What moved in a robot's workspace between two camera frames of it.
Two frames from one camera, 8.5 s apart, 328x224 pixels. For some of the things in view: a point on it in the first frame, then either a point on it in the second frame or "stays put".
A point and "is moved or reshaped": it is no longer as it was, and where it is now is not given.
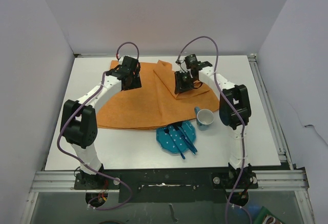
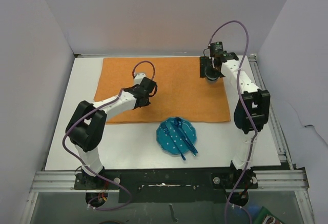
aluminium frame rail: x=290 y=179 stays put
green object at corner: x=265 y=217 stays put
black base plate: x=166 y=185 stays put
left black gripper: x=135 y=83 to x=147 y=103
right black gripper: x=180 y=86 to x=204 y=62
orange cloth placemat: x=155 y=102 is moved or reshaped
